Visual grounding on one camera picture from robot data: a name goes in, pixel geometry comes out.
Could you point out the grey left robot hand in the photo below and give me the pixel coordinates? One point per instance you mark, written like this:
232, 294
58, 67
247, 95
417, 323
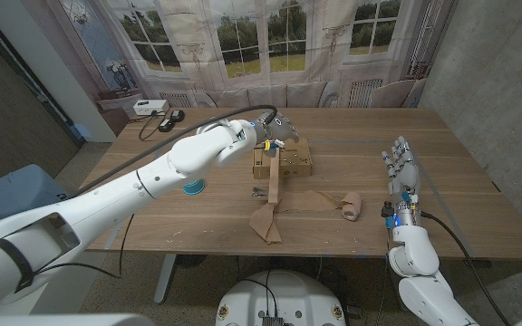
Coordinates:
279, 129

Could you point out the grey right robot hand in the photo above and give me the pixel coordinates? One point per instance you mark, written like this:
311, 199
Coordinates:
403, 174

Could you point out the wooden stand with metal rod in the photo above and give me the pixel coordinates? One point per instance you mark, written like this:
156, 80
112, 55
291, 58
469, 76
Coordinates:
273, 176

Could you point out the beige arm wrap bandage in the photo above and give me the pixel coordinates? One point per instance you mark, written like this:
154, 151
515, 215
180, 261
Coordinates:
306, 201

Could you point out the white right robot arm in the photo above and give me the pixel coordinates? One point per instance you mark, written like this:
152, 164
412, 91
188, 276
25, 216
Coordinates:
415, 253

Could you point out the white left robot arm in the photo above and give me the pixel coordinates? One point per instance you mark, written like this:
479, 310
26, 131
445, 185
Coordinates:
107, 204

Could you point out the brown cardboard box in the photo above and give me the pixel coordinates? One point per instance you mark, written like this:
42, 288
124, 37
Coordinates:
295, 163

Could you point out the blue cup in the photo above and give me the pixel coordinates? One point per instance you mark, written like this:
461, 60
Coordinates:
194, 186

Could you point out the printed window backdrop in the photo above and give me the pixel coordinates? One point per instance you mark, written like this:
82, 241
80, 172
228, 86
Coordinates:
252, 45

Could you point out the black power adapter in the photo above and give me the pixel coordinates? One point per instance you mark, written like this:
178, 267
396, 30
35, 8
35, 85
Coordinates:
166, 125
177, 116

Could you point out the white power strip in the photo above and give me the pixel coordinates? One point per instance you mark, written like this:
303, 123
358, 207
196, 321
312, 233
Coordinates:
150, 107

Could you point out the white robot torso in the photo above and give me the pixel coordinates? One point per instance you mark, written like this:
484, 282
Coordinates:
288, 299

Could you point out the grey table leg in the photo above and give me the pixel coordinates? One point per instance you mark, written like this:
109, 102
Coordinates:
166, 276

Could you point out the blue plastic bin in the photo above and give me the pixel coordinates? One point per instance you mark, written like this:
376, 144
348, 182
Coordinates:
12, 194

